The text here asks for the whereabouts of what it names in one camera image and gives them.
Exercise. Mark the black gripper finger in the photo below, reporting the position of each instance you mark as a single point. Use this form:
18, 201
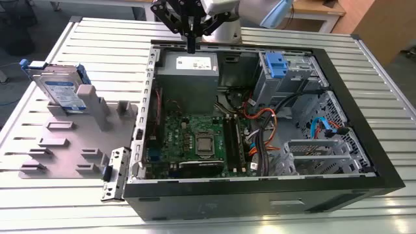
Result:
174, 28
208, 28

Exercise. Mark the hard disk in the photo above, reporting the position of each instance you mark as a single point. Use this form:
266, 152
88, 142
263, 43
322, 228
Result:
62, 92

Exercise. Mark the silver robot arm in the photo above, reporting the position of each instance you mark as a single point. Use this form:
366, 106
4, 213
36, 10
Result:
224, 31

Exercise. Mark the blue drive latch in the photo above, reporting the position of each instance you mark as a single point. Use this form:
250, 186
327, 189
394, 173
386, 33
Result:
276, 65

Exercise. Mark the silver power supply unit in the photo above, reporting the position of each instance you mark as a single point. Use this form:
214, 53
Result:
188, 92

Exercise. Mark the metal optical drive cage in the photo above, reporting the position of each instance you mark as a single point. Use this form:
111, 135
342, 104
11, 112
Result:
270, 90

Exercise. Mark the CPU socket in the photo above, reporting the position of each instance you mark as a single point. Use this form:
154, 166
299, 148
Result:
204, 134

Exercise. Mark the black office chair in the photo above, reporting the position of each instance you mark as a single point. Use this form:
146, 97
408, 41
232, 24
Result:
18, 41

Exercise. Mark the silver CPU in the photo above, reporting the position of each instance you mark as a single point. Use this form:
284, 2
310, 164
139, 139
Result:
204, 145

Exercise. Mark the green motherboard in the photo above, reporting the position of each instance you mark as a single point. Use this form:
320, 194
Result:
182, 146

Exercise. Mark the black RAM slot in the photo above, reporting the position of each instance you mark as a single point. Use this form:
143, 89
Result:
242, 151
231, 146

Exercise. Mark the grey parts rack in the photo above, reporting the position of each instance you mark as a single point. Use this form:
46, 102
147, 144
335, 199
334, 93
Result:
82, 136

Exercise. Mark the wooden cabinet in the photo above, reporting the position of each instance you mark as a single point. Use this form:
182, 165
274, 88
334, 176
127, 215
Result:
383, 29

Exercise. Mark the black graphics card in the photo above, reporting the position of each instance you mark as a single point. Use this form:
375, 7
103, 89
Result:
202, 167

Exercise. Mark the black PC case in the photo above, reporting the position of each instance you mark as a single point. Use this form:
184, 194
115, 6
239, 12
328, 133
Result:
227, 200

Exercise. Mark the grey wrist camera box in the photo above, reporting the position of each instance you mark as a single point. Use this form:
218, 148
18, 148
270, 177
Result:
218, 6

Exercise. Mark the wooden desk white frame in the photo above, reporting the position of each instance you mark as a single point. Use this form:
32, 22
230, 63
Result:
319, 8

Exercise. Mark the metal expansion slot bracket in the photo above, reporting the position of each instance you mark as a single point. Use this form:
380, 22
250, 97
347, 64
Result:
116, 170

